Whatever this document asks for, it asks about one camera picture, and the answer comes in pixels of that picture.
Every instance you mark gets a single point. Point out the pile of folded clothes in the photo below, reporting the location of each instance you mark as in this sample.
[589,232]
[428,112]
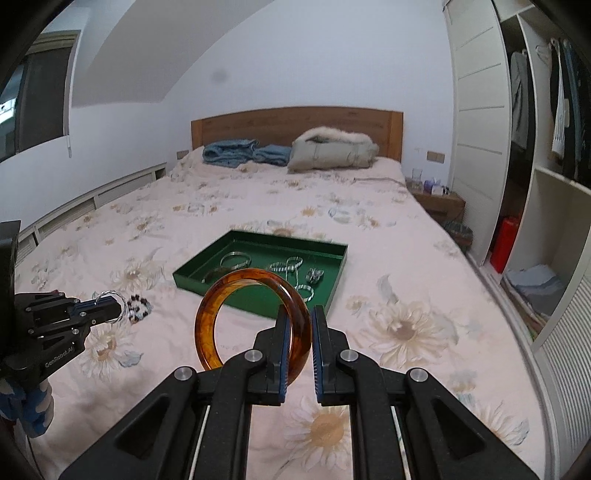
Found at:
[531,286]

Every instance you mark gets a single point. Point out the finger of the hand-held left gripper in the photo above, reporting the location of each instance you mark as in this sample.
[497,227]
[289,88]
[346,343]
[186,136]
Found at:
[106,314]
[94,302]

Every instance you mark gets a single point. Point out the green rectangular tray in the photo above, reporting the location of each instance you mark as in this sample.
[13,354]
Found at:
[258,251]

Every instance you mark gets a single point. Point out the white open wardrobe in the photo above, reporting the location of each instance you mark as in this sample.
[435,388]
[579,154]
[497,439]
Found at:
[475,92]

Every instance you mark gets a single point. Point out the wooden headboard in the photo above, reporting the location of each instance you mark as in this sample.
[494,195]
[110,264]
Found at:
[258,127]

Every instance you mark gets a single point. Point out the hanging clothes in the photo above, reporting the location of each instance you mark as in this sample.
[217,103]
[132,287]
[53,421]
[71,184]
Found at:
[563,115]

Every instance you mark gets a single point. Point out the wooden nightstand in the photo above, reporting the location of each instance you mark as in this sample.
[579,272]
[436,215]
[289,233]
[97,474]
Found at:
[438,203]

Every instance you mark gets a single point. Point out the clear drinking glass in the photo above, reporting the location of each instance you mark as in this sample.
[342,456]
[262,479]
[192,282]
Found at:
[417,179]

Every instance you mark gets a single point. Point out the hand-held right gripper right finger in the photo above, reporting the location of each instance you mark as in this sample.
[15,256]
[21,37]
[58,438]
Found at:
[317,350]

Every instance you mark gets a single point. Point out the amber orange bangle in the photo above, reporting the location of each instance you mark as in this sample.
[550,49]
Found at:
[205,323]

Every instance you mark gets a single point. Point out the purple tissue box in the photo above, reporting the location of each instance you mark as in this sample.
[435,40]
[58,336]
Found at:
[433,187]

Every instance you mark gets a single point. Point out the white louvred panel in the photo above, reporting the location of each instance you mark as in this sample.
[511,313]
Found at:
[570,383]

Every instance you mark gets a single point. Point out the mesh waste bin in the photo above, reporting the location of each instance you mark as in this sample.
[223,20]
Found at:
[459,235]

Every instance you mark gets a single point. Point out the red box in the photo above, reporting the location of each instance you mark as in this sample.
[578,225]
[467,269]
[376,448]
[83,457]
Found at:
[503,244]

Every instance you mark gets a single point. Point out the beige fur-hooded jacket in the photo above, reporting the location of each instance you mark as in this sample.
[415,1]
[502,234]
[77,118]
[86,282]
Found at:
[328,154]

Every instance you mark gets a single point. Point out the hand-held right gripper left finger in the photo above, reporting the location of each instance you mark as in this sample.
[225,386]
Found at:
[285,350]

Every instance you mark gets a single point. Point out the window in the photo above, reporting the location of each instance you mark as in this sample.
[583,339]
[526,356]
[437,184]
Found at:
[41,97]

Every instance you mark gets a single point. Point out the blue denim clothing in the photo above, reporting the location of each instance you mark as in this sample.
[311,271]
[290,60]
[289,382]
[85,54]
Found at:
[231,152]

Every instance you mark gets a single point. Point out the plain silver bangle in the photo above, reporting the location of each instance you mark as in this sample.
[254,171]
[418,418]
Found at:
[236,267]

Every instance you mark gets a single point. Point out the dark brown bangle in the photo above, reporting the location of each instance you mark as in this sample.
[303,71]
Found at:
[211,275]

